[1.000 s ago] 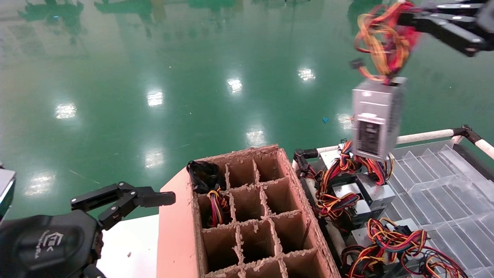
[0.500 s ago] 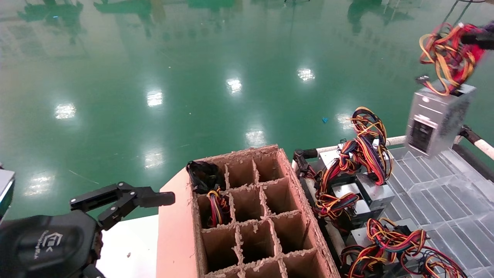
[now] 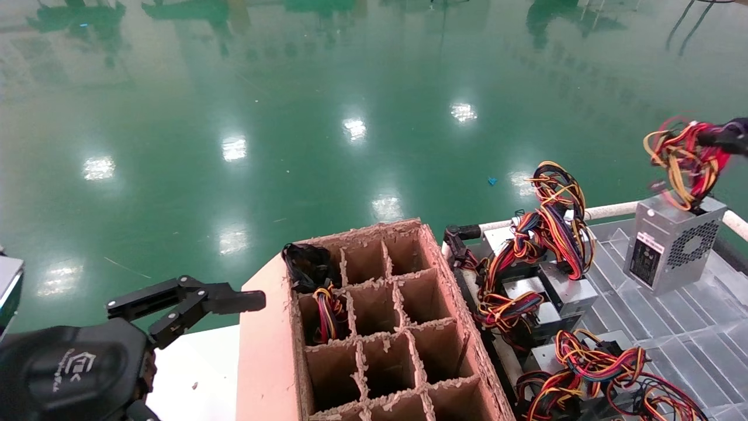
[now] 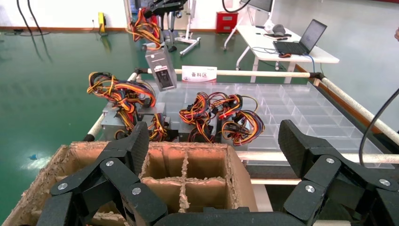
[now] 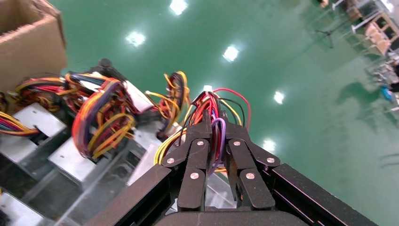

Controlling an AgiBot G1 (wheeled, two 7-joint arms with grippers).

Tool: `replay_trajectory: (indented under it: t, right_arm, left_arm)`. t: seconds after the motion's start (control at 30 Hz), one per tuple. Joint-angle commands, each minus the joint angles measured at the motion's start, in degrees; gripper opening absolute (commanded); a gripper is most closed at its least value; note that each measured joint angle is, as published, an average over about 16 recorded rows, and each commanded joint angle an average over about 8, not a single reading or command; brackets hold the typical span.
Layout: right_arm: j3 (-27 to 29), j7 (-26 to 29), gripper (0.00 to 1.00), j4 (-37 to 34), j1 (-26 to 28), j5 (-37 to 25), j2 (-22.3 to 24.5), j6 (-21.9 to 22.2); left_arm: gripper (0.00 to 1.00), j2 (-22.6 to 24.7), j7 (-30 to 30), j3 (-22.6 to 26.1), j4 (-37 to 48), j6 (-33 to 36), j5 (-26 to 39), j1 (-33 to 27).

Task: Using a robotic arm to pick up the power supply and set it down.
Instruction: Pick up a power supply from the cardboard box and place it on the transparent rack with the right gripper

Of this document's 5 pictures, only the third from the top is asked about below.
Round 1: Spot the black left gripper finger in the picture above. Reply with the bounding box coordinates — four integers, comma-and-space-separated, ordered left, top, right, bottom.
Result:
149, 294, 266, 350
106, 275, 266, 321

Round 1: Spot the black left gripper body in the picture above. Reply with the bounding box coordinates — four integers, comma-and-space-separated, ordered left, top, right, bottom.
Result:
0, 319, 158, 421

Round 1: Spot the silver power supply with wires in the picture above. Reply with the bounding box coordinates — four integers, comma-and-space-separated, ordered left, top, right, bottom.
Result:
624, 117, 731, 296

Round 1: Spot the brown cardboard box with dividers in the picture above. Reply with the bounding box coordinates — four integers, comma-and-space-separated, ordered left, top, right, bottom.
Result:
237, 219, 515, 421

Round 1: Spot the clear plastic divider tray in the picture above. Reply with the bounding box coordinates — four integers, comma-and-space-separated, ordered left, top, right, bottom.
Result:
576, 219, 748, 421

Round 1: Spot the black pipe connector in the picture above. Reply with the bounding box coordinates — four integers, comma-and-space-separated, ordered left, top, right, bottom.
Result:
443, 225, 486, 267

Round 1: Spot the black cable bundle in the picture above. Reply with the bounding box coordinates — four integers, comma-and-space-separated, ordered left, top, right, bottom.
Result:
282, 243, 341, 294

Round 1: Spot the power supply with coloured wires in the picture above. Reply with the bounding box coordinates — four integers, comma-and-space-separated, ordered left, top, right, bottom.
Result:
476, 277, 563, 343
311, 283, 349, 344
514, 371, 708, 421
523, 329, 648, 387

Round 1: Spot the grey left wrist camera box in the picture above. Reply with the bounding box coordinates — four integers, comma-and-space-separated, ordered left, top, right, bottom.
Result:
0, 256, 24, 340

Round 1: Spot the long white pipe rail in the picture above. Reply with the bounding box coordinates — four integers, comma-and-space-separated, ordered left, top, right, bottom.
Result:
478, 201, 643, 234

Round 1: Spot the silver power supply tall wire loop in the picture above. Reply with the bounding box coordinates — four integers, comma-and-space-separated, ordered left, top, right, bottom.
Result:
462, 162, 600, 318

